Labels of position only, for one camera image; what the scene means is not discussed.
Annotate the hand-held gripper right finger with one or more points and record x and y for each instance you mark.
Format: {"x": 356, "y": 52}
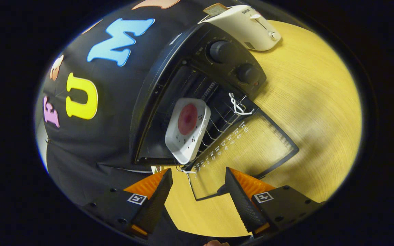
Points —
{"x": 245, "y": 208}

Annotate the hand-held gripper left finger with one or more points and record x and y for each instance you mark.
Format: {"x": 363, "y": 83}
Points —
{"x": 154, "y": 208}

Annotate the white square plate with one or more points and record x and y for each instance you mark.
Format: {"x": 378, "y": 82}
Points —
{"x": 183, "y": 145}

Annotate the pink ham slice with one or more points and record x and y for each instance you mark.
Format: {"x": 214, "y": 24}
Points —
{"x": 187, "y": 119}

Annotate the black toaster oven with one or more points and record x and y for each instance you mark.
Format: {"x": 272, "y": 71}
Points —
{"x": 162, "y": 89}

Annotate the white toaster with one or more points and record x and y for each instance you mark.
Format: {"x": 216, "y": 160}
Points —
{"x": 241, "y": 30}

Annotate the brown bread slice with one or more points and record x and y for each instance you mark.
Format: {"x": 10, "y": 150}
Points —
{"x": 215, "y": 9}

